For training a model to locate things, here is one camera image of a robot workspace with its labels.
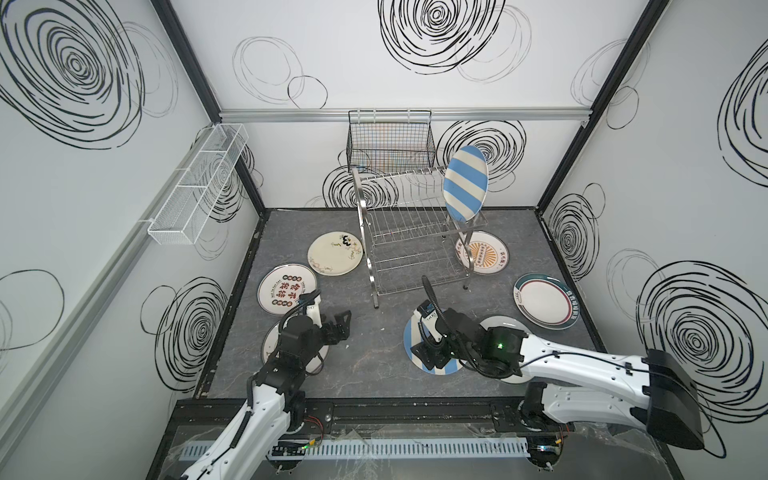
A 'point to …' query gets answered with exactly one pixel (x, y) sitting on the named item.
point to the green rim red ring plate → (546, 301)
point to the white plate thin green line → (507, 321)
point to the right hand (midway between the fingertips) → (416, 347)
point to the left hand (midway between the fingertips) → (341, 314)
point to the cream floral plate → (335, 253)
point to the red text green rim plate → (280, 287)
